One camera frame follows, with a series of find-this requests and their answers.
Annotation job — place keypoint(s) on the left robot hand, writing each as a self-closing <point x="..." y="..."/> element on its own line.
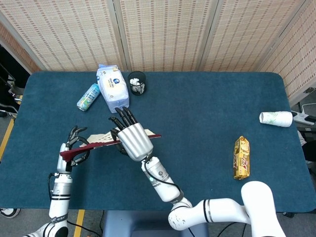
<point x="74" y="148"/>

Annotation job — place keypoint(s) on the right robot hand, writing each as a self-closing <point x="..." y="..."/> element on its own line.
<point x="130" y="138"/>

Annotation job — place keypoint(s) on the red white folding fan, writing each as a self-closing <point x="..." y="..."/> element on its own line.
<point x="108" y="143"/>

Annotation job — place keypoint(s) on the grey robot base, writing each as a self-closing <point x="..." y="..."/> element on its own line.
<point x="133" y="223"/>

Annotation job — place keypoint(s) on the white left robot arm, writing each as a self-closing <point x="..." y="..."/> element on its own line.
<point x="58" y="205"/>

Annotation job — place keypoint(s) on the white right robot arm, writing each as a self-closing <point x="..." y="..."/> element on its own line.
<point x="209" y="205"/>

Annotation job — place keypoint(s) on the green blue drink can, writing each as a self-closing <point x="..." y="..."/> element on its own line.
<point x="88" y="97"/>

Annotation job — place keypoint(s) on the white tissue pack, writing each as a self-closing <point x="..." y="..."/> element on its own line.
<point x="112" y="89"/>

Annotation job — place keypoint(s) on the black mesh pen holder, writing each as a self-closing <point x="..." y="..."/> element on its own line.
<point x="137" y="83"/>

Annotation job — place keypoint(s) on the blue table cloth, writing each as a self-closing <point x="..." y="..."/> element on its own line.
<point x="197" y="111"/>

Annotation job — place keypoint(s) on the black chair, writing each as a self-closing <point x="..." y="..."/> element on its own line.
<point x="8" y="84"/>

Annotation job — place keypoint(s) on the bamboo folding screen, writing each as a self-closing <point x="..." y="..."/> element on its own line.
<point x="158" y="34"/>

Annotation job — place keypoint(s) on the gold snack package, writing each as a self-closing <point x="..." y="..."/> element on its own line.
<point x="242" y="158"/>

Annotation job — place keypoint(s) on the white paper cup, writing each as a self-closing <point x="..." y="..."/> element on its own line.
<point x="276" y="119"/>

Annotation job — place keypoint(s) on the white power strip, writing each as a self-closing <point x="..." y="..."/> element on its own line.
<point x="302" y="118"/>

